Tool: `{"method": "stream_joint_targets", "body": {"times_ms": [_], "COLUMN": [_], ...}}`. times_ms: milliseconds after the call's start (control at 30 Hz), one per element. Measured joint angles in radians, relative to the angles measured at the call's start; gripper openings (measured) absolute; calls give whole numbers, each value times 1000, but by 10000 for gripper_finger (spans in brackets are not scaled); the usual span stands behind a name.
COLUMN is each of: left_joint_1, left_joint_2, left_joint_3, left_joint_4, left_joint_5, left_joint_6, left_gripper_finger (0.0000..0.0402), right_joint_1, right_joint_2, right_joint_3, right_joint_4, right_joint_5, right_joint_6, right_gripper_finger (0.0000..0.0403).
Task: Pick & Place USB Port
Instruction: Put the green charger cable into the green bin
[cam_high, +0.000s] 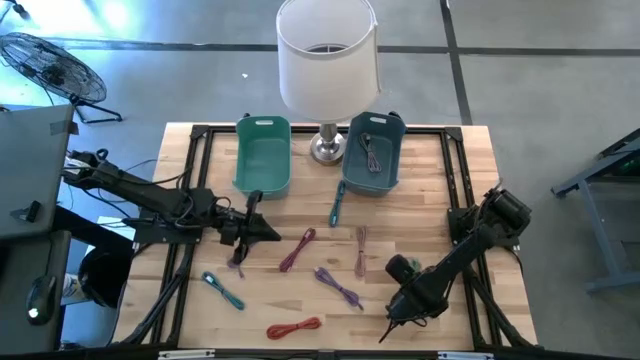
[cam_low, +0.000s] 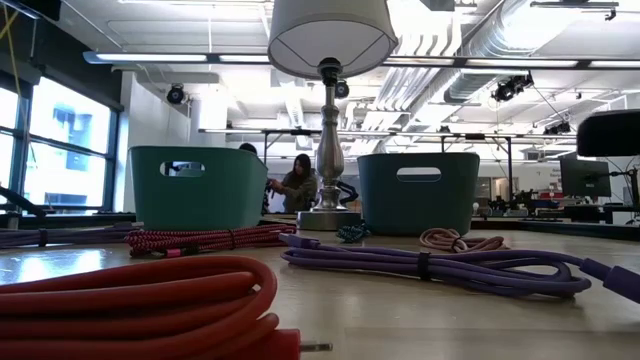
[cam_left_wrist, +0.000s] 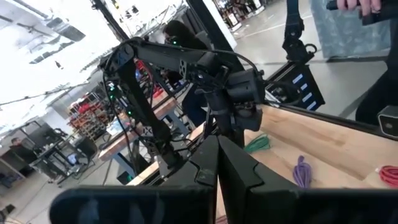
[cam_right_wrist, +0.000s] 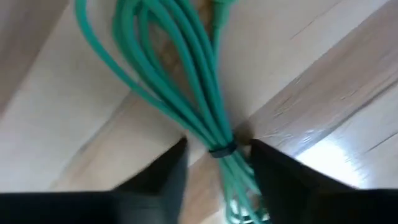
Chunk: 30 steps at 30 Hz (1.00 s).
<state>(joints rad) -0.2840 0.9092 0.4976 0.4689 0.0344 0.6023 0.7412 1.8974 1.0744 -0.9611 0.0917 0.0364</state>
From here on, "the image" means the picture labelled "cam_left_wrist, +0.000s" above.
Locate black frame post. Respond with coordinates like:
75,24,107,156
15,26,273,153
185,0,246,73

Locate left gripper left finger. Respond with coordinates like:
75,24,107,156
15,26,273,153
49,135,220,224

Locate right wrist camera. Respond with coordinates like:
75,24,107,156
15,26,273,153
233,104,264,132

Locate person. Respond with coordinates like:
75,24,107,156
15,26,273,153
354,0,398,125
8,136,35,170
160,19,216,127

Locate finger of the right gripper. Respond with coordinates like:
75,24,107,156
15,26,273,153
231,128,247,148
203,89,234,139

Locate person's hand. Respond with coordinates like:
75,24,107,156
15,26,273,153
336,0,382,17

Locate purple smooth cable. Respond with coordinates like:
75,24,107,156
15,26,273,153
292,155,313,190

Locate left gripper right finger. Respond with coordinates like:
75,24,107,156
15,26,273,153
218,135,398,224

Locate red smooth cable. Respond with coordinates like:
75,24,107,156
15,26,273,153
376,164,398,189

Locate grey table camera box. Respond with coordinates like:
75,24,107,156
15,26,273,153
377,105,398,138

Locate black desk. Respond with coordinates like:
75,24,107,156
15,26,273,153
29,129,99,184

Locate grey green braided cable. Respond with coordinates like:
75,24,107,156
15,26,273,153
243,133,271,154

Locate black strap mount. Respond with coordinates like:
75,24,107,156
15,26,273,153
281,0,318,65

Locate shelf with red bins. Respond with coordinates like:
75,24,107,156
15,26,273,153
67,98,109,141

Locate black object in person's hand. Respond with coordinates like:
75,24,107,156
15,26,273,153
325,0,398,26

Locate workbench with blue-grey legs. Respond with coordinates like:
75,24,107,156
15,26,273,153
98,96,190,178

